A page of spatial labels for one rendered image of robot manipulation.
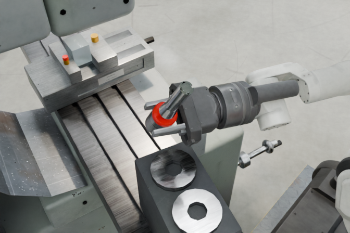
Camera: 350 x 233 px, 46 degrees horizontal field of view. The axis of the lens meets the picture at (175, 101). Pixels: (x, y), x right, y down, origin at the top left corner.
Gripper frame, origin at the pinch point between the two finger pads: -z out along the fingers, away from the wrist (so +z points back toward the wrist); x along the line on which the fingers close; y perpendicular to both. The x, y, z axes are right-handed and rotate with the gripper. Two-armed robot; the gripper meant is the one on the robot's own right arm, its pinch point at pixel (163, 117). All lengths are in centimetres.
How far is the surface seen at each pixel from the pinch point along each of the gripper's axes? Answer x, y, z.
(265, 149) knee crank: 0, 66, 60
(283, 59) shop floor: -68, 141, 145
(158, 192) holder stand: 12.5, 5.9, -3.1
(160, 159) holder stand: 6.4, 6.6, -0.8
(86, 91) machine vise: -24.2, 40.6, -5.7
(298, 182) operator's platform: 15, 74, 74
